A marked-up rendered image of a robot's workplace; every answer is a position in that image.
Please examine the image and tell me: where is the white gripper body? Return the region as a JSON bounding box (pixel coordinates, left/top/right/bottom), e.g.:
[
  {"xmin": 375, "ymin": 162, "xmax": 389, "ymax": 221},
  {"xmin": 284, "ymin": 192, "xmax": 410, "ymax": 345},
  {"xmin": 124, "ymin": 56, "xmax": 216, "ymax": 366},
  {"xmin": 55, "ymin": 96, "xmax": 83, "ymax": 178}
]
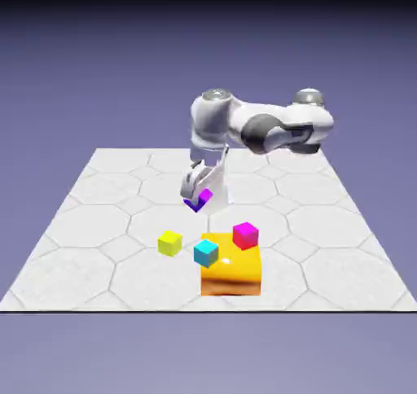
[{"xmin": 179, "ymin": 164, "xmax": 217, "ymax": 200}]

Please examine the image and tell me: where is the small purple cube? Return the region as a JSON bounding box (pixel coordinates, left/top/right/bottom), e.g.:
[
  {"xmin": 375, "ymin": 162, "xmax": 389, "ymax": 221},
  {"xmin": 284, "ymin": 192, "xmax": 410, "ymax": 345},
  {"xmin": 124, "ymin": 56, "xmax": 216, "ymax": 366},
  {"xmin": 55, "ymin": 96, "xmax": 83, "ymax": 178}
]
[{"xmin": 182, "ymin": 187, "xmax": 215, "ymax": 213}]

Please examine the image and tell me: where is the small yellow cube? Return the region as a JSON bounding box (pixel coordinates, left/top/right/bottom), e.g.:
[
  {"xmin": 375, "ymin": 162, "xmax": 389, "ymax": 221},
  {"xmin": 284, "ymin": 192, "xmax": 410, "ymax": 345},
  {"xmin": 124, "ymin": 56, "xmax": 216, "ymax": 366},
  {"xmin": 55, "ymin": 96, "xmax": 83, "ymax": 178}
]
[{"xmin": 157, "ymin": 230, "xmax": 184, "ymax": 258}]

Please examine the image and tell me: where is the small cyan cube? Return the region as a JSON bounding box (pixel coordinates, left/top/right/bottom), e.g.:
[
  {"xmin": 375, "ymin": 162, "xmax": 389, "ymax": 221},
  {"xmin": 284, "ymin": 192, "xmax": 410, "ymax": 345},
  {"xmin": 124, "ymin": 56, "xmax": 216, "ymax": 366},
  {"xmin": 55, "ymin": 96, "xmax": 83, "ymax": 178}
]
[{"xmin": 192, "ymin": 239, "xmax": 220, "ymax": 269}]

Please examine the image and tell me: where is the small magenta cube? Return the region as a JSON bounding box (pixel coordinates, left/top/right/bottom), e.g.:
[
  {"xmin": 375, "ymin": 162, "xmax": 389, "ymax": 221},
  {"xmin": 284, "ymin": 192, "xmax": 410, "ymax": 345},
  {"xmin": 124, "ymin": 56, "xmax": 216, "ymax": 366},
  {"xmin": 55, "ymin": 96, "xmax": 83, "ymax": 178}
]
[{"xmin": 231, "ymin": 221, "xmax": 261, "ymax": 252}]

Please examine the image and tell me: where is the large orange box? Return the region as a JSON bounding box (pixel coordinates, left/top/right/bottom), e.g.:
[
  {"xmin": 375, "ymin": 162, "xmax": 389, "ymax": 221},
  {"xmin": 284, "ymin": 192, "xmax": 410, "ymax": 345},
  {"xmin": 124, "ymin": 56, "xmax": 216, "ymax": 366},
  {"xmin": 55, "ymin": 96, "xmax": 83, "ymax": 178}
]
[{"xmin": 200, "ymin": 232, "xmax": 264, "ymax": 297}]

